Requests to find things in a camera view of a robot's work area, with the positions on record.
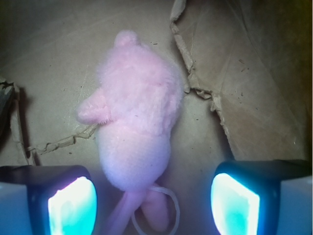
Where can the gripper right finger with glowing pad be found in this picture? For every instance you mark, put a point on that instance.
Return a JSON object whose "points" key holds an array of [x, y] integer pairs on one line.
{"points": [[263, 197]]}

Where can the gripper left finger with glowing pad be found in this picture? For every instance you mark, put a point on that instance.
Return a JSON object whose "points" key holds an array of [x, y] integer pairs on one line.
{"points": [[47, 200]]}

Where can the pink plush bunny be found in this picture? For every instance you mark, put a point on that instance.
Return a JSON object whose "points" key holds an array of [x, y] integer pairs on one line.
{"points": [[135, 107]]}

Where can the brown paper bag bin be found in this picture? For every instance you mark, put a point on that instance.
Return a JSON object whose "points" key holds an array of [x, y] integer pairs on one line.
{"points": [[247, 68]]}

